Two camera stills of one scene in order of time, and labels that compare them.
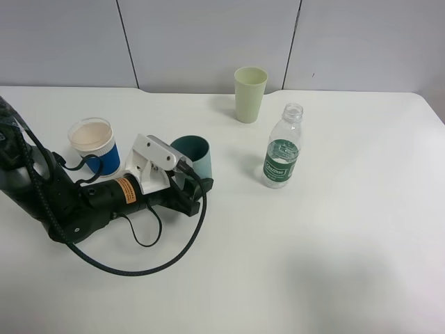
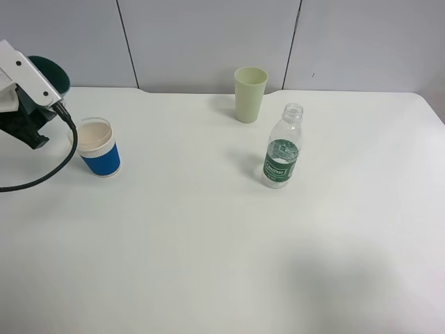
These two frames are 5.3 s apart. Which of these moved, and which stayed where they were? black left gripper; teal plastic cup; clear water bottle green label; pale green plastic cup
Moved: teal plastic cup; black left gripper
Stayed: clear water bottle green label; pale green plastic cup
